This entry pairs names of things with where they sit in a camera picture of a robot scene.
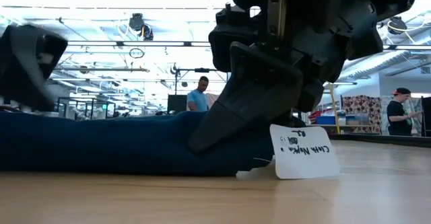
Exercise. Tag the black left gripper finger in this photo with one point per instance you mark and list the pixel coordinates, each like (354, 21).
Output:
(23, 66)

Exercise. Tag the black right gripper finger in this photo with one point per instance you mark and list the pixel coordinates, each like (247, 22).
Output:
(256, 93)
(311, 98)

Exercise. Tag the white handwritten paper tag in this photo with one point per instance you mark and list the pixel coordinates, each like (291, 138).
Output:
(303, 163)

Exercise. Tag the navy blue towel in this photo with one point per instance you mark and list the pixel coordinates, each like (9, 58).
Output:
(118, 143)

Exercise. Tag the blue storage bin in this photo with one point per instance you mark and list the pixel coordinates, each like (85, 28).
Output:
(325, 120)

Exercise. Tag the floral patterned fabric panel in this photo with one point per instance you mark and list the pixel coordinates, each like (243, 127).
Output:
(362, 108)

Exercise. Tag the person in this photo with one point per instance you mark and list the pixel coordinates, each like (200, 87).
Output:
(397, 119)
(198, 101)

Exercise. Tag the black upright panel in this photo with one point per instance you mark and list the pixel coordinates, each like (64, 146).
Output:
(177, 103)

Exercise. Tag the leaf patterned fabric panel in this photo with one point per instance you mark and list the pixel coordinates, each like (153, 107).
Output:
(413, 128)

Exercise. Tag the long ceiling light bar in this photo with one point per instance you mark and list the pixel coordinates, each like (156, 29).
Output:
(151, 44)

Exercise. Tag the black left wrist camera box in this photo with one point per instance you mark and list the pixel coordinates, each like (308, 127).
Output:
(55, 54)

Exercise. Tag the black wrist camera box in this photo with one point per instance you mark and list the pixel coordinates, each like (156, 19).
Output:
(55, 54)
(229, 39)

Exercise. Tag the black gantry frame rig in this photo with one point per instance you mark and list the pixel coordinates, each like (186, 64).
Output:
(200, 70)

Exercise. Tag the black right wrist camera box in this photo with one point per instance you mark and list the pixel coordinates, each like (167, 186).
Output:
(229, 39)

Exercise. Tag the black metal table frame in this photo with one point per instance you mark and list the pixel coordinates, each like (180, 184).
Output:
(387, 140)

